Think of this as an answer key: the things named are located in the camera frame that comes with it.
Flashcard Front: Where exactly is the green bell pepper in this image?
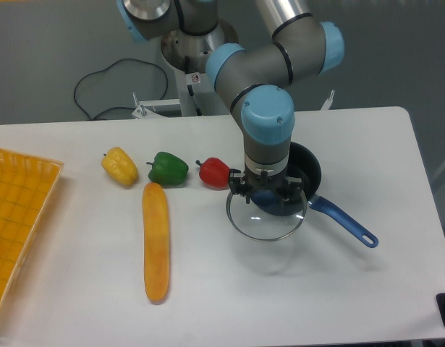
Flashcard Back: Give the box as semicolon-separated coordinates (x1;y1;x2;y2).
147;152;189;187

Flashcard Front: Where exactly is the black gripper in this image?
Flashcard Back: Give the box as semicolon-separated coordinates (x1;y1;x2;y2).
228;165;303;207

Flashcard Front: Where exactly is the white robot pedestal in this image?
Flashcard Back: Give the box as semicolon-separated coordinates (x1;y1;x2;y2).
160;18;241;117

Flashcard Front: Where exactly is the long orange bread loaf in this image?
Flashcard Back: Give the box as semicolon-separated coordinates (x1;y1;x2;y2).
142;182;171;301

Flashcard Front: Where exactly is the glass lid with blue knob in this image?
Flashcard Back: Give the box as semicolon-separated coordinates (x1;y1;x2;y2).
226;190;308;242

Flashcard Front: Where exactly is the red bell pepper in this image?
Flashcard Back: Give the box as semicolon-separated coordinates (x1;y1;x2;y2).
195;157;229;189

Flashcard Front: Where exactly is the white metal base frame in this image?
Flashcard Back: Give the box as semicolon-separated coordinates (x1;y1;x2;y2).
130;90;337;120

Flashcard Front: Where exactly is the yellow bell pepper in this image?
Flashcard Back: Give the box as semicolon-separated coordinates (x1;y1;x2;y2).
101;147;139;187

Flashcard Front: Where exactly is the dark saucepan with blue handle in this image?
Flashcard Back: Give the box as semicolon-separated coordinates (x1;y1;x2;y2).
251;142;378;248

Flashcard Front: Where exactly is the black cable on floor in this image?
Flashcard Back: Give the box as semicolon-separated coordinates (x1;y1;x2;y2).
73;58;170;121

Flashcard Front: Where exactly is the orange plastic basket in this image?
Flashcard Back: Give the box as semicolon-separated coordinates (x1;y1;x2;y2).
0;148;64;311

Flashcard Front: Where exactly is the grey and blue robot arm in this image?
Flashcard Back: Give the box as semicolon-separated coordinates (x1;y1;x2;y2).
116;1;344;205

